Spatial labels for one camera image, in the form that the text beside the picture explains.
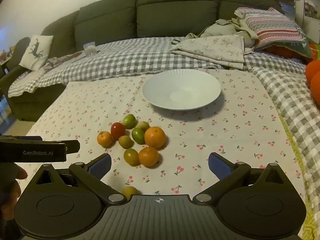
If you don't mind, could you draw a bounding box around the white paper plate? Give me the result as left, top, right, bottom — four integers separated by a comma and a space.
142, 69, 222, 111

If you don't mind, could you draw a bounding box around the green tomato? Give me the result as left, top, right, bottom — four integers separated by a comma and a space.
122, 114, 137, 130

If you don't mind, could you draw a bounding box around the brown patterned cloth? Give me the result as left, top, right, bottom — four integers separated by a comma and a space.
41, 51, 85, 70

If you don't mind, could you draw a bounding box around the large orange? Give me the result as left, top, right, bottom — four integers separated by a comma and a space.
144, 126, 167, 148

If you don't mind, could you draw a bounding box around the white wall shelf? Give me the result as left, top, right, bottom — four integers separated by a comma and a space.
301, 0, 320, 20

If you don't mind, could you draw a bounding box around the small pale yellow tomato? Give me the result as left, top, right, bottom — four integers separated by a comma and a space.
136, 121, 150, 132

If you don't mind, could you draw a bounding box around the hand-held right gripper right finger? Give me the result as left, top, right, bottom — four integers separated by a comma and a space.
191, 152, 292, 205

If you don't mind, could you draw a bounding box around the folded floral sheet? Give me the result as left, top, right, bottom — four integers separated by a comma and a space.
171, 34, 245, 70

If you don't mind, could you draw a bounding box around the red tomato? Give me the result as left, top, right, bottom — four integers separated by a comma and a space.
110, 122, 126, 141

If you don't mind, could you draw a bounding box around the green apple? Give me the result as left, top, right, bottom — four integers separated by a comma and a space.
131, 127, 147, 145

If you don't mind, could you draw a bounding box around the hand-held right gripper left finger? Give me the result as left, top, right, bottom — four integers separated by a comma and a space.
32, 153, 128, 205

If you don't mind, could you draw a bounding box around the beige cloth bag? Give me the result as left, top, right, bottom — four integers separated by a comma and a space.
186, 17, 259, 48

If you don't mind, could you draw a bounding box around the white deer print pillow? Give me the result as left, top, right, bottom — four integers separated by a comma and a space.
19, 35, 54, 71

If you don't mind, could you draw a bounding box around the small clear plastic container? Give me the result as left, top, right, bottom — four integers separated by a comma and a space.
83, 42, 97, 56

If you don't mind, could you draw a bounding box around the orange plush toy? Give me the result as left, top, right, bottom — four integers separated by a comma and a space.
305, 60, 320, 99

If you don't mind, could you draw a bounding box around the green orange packet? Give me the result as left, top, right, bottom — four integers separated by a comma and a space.
309, 42, 320, 61

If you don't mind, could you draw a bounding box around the grey checkered blanket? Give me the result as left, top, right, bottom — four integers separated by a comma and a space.
7, 37, 320, 230

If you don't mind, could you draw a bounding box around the stack of books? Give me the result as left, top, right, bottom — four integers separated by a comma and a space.
264, 0, 302, 20

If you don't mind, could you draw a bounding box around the medium orange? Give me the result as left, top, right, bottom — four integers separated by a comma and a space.
138, 146, 160, 168

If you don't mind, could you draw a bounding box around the small yellow-green tomato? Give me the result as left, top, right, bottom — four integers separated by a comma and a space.
118, 135, 132, 149

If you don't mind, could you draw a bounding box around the striped knit pillow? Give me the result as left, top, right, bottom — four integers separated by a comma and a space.
234, 7, 313, 58

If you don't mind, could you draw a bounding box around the dark green sofa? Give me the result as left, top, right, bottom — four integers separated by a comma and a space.
0, 0, 295, 122

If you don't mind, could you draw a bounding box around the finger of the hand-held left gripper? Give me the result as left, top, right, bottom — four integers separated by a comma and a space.
65, 140, 80, 155

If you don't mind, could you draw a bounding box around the person's left hand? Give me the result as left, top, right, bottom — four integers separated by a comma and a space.
0, 162, 28, 228

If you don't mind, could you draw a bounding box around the small orange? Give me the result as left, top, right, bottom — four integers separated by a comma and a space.
97, 131, 113, 148

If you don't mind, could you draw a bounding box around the cherry print cloth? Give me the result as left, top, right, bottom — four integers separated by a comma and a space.
24, 69, 307, 205

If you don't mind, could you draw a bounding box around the red orange cushion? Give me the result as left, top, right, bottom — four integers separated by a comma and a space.
265, 46, 308, 60

